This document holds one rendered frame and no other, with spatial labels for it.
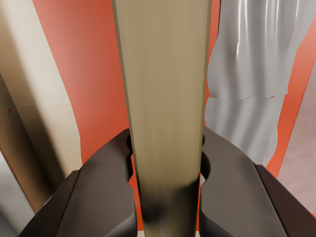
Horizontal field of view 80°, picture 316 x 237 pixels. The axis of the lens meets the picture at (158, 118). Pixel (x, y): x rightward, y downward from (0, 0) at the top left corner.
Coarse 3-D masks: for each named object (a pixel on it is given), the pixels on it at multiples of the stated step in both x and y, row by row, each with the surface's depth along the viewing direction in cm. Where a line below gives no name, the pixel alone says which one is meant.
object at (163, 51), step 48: (144, 0) 5; (192, 0) 5; (144, 48) 6; (192, 48) 6; (144, 96) 6; (192, 96) 6; (144, 144) 7; (192, 144) 7; (144, 192) 9; (192, 192) 9
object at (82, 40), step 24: (48, 0) 14; (72, 0) 14; (96, 0) 14; (216, 0) 14; (48, 24) 15; (72, 24) 15; (96, 24) 15; (216, 24) 15; (312, 24) 15; (72, 48) 16; (96, 48) 16; (312, 48) 16; (72, 72) 17; (96, 72) 17; (120, 72) 17; (312, 72) 16; (72, 96) 18; (96, 96) 18; (120, 96) 18
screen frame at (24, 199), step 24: (0, 96) 17; (0, 120) 17; (0, 144) 17; (24, 144) 19; (0, 168) 17; (24, 168) 19; (0, 192) 19; (24, 192) 19; (48, 192) 23; (24, 216) 21
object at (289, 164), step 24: (288, 96) 17; (312, 96) 17; (96, 120) 19; (120, 120) 19; (288, 120) 19; (312, 120) 19; (96, 144) 20; (288, 144) 20; (312, 144) 20; (288, 168) 21; (312, 168) 21; (312, 192) 23
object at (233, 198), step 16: (208, 128) 12; (208, 144) 10; (224, 144) 10; (208, 160) 9; (224, 160) 9; (240, 160) 9; (208, 176) 8; (224, 176) 8; (240, 176) 8; (256, 176) 8; (208, 192) 8; (224, 192) 8; (240, 192) 8; (256, 192) 8; (208, 208) 7; (224, 208) 7; (240, 208) 7; (256, 208) 7; (272, 208) 7; (208, 224) 7; (224, 224) 6; (240, 224) 6; (256, 224) 6; (272, 224) 6
